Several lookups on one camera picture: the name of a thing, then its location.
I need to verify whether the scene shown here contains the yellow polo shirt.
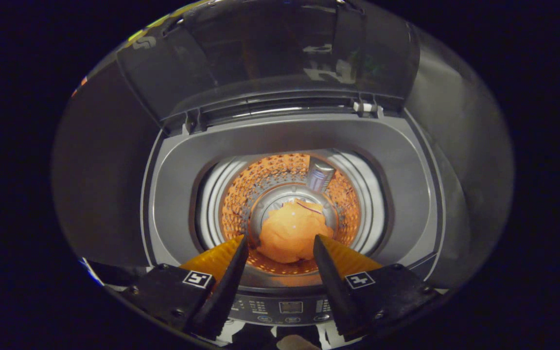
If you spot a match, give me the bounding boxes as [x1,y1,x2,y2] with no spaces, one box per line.
[257,199,334,264]

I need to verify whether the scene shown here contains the dark grey washing machine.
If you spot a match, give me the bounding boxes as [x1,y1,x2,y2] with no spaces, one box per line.
[139,107,448,341]

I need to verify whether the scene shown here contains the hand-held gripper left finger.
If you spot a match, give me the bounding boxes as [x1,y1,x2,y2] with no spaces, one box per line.
[120,234,250,341]

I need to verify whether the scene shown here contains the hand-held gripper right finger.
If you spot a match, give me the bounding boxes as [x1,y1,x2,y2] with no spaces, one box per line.
[313,234,438,341]

